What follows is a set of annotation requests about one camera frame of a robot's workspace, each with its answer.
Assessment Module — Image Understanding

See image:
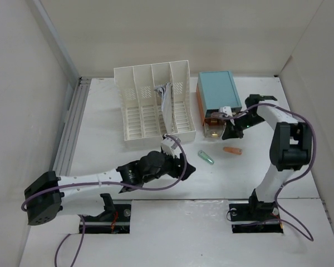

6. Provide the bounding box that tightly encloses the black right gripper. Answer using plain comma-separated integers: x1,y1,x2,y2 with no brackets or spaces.
222,112,266,140

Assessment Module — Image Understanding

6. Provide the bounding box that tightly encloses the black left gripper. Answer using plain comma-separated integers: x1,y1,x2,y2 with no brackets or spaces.
143,149,194,184

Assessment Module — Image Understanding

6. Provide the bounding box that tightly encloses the orange correction tape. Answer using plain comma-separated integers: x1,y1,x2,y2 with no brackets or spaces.
223,147,243,155

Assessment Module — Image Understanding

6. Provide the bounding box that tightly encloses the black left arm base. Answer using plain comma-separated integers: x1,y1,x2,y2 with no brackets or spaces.
83,194,132,234

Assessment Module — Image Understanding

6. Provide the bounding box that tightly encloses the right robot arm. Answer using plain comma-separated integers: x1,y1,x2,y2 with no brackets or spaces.
218,94,312,221

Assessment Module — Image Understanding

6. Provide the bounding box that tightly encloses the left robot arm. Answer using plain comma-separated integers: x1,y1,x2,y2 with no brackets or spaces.
22,151,196,226

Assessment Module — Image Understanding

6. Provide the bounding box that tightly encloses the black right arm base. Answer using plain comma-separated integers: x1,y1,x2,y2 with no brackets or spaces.
228,196,283,234

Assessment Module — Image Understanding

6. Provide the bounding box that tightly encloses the blue top drawer box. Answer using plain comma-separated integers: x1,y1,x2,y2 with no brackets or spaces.
197,71,242,118

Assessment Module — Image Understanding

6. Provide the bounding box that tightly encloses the white plastic file organizer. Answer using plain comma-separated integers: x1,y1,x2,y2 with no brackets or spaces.
114,60,196,149

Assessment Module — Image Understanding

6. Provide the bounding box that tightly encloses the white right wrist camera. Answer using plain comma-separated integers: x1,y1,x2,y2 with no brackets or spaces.
219,106,233,117

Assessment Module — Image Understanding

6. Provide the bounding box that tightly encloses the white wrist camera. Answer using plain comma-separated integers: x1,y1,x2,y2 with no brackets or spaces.
219,106,233,117
160,134,180,157

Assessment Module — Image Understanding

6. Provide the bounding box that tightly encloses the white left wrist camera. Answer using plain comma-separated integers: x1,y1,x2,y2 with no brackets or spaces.
160,134,180,157

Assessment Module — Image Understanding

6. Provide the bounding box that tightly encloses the aluminium frame rail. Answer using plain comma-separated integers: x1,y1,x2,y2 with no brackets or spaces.
49,77,91,176

